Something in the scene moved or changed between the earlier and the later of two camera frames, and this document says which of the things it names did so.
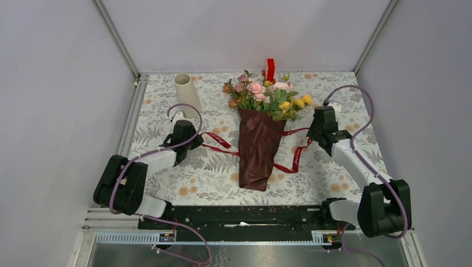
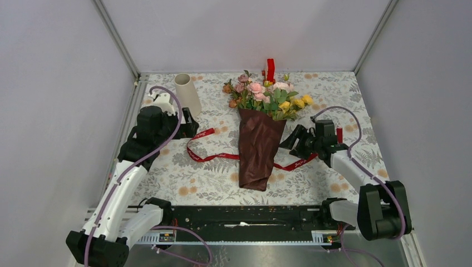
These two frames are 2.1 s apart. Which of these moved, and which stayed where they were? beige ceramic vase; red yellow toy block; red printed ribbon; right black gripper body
Moved: red printed ribbon; right black gripper body
Stayed: beige ceramic vase; red yellow toy block
